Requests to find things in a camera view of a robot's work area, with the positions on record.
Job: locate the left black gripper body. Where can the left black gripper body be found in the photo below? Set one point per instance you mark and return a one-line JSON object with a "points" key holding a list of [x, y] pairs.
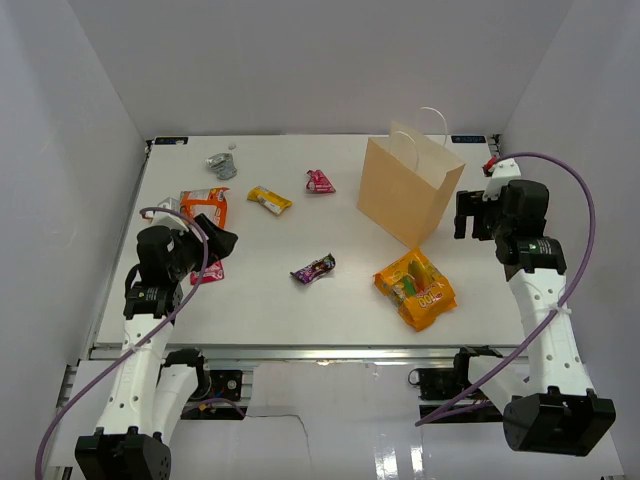
{"points": [[189, 252]]}

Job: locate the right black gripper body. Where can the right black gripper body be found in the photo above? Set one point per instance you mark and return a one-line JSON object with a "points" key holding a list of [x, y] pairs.
{"points": [[487, 214]]}

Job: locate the red snack packet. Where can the red snack packet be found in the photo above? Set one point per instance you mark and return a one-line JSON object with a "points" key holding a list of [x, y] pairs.
{"points": [[213, 273]]}

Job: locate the large orange candy bag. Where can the large orange candy bag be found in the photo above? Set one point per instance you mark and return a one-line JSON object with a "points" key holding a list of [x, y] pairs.
{"points": [[418, 290]]}

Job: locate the purple M&M's packet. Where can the purple M&M's packet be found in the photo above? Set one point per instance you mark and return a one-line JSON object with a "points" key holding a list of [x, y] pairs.
{"points": [[315, 270]]}

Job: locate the small red triangular packet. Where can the small red triangular packet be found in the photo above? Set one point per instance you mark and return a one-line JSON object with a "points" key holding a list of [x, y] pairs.
{"points": [[318, 183]]}

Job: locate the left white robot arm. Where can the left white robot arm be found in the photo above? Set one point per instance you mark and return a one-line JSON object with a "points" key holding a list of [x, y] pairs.
{"points": [[151, 387]]}

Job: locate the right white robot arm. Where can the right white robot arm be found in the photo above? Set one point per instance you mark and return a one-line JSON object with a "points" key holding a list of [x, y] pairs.
{"points": [[556, 409]]}

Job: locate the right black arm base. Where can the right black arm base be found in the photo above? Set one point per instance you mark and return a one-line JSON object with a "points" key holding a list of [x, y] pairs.
{"points": [[436, 384]]}

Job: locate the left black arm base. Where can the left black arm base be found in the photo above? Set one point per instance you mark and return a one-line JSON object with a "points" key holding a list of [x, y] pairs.
{"points": [[225, 384]]}

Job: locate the orange white snack bag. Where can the orange white snack bag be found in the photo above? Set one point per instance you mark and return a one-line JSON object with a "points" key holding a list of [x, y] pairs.
{"points": [[210, 202]]}

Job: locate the brown paper bag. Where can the brown paper bag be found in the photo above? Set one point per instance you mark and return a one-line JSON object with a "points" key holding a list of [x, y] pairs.
{"points": [[407, 182]]}

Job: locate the yellow snack bar wrapper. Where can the yellow snack bar wrapper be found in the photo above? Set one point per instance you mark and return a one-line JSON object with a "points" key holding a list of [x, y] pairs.
{"points": [[269, 200]]}

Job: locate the right table logo sticker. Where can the right table logo sticker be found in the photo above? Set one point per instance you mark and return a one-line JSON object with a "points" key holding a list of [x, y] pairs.
{"points": [[468, 139]]}

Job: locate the table logo sticker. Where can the table logo sticker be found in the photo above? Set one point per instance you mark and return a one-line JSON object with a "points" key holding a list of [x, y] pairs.
{"points": [[468, 139], [170, 141]]}

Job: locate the silver grey foil packet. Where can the silver grey foil packet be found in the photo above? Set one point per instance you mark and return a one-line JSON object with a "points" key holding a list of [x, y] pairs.
{"points": [[222, 165]]}

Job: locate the left table logo sticker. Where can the left table logo sticker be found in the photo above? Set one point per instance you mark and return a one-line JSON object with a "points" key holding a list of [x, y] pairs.
{"points": [[170, 141]]}

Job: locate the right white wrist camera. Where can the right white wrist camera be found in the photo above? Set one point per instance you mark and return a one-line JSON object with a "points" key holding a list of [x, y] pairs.
{"points": [[499, 174]]}

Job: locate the aluminium table frame rail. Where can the aluminium table frame rail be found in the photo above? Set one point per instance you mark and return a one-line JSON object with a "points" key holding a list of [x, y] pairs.
{"points": [[260, 312]]}

